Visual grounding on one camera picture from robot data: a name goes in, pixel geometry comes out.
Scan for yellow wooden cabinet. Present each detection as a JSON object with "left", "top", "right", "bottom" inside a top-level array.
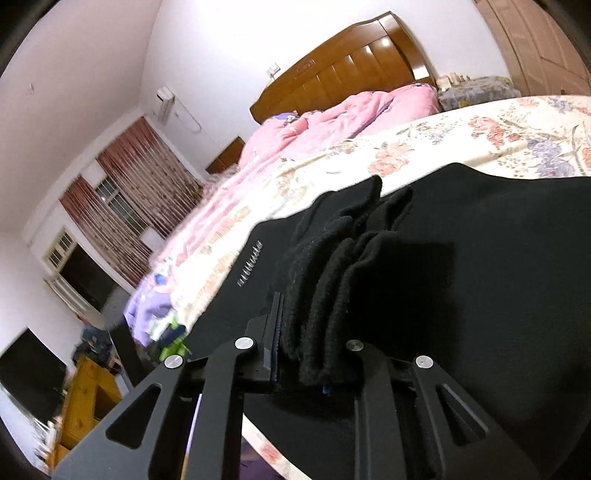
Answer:
[{"left": 46, "top": 354, "right": 123, "bottom": 468}]

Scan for pink quilt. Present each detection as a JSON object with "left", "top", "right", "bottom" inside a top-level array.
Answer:
[{"left": 161, "top": 83, "right": 442, "bottom": 260}]

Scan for black stand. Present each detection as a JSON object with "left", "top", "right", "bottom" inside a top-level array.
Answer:
[{"left": 110, "top": 322, "right": 145, "bottom": 385}]

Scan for red patterned curtain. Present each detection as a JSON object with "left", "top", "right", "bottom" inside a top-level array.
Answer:
[{"left": 60, "top": 115, "right": 204, "bottom": 288}]

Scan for nightstand with floral cover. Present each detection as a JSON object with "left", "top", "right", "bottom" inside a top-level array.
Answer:
[{"left": 436, "top": 76, "right": 523, "bottom": 112}]

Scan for barred window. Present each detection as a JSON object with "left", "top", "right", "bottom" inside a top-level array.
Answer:
[{"left": 94, "top": 177, "right": 149, "bottom": 241}]

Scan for wooden wardrobe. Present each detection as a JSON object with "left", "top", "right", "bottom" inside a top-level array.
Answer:
[{"left": 475, "top": 0, "right": 591, "bottom": 97}]

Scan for black pants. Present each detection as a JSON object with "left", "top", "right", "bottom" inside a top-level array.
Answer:
[{"left": 185, "top": 161, "right": 591, "bottom": 480}]

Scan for wooden headboard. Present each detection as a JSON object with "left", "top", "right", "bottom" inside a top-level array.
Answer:
[{"left": 249, "top": 11, "right": 437, "bottom": 126}]

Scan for black television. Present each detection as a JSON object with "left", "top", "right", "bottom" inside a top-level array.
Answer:
[{"left": 0, "top": 327, "right": 68, "bottom": 424}]

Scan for small brown wooden cabinet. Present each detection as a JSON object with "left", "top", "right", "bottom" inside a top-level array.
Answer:
[{"left": 206, "top": 137, "right": 246, "bottom": 174}]

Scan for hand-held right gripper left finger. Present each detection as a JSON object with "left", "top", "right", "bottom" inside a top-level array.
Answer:
[{"left": 53, "top": 292, "right": 285, "bottom": 480}]

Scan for dark glass window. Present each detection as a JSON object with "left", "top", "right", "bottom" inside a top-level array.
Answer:
[{"left": 43, "top": 226, "right": 122, "bottom": 319}]

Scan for purple cloth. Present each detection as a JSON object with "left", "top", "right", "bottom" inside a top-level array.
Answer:
[{"left": 124, "top": 276, "right": 186, "bottom": 348}]

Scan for green cloth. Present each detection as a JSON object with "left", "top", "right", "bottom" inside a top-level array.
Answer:
[{"left": 159, "top": 322, "right": 190, "bottom": 361}]

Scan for white air conditioner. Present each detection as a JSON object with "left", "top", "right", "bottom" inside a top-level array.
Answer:
[{"left": 156, "top": 86, "right": 175, "bottom": 122}]

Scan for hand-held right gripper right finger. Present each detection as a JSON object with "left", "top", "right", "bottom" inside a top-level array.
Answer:
[{"left": 322, "top": 339, "right": 541, "bottom": 480}]

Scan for floral bed sheet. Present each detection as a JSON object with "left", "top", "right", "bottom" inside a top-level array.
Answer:
[{"left": 152, "top": 95, "right": 591, "bottom": 480}]

